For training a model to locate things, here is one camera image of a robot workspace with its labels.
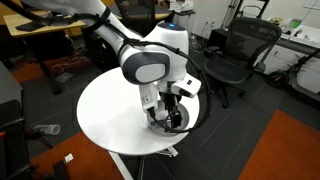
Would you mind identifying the clear plastic bottle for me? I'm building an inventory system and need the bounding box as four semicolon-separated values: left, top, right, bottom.
33;123;62;136

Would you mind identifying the black electric scooter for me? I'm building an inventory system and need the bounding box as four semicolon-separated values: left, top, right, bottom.
264;48;320;108

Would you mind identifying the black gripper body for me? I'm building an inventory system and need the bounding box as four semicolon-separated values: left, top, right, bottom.
159;90;183;113

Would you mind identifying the wooden desk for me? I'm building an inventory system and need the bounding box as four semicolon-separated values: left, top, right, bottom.
3;9;88;95

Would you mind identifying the grey floor box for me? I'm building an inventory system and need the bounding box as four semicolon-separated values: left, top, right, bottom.
55;72;75;83

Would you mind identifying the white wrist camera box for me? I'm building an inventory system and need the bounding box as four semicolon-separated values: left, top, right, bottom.
170;73;203;99

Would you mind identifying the black computer tower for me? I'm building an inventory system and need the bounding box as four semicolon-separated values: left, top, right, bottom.
207;28;232;52

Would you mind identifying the black mesh office chair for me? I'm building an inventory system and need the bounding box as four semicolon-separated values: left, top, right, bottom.
203;17;284;109

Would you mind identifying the white table base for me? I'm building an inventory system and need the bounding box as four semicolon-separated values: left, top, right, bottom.
108;146;179;180

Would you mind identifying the black keyboard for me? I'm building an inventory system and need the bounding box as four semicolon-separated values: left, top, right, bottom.
14;20;43;33

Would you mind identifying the white desk with clutter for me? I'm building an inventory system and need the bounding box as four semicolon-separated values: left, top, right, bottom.
273;14;320;96

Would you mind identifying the black marker with teal cap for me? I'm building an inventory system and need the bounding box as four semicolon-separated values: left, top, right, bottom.
150;116;174;127

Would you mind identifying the white bowl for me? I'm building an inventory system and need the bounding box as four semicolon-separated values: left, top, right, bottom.
145;101;191;135

